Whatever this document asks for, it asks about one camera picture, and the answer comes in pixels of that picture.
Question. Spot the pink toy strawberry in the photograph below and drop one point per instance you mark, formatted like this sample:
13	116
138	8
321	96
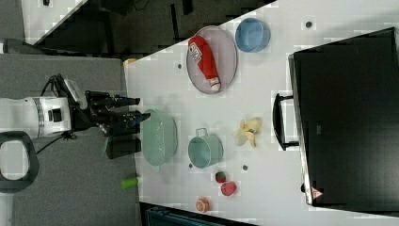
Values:
228	188

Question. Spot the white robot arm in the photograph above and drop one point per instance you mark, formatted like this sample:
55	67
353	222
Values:
55	116

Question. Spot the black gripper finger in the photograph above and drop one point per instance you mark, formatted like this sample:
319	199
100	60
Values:
123	101
130	120

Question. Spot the black toaster oven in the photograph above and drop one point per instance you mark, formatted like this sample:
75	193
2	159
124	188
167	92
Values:
345	95

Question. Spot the green bottle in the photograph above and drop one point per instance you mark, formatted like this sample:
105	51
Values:
129	182

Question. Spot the dark red toy strawberry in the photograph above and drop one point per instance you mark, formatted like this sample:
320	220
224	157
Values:
220	177

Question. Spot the green oval colander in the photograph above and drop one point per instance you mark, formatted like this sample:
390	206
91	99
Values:
159	137

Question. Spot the grey round plate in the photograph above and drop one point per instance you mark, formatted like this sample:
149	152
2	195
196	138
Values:
224	52

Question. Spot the yellow plush banana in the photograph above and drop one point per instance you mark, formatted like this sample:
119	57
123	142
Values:
247	131

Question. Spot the toy orange slice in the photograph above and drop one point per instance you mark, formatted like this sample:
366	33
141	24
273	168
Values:
202	205

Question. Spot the red plush ketchup bottle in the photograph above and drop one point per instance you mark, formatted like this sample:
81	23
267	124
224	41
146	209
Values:
200	51

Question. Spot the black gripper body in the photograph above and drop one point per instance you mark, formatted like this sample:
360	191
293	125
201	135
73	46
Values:
96	114

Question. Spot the blue bowl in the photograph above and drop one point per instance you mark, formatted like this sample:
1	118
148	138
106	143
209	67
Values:
252	35

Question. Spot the green cup with handle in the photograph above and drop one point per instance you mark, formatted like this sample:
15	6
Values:
204	149

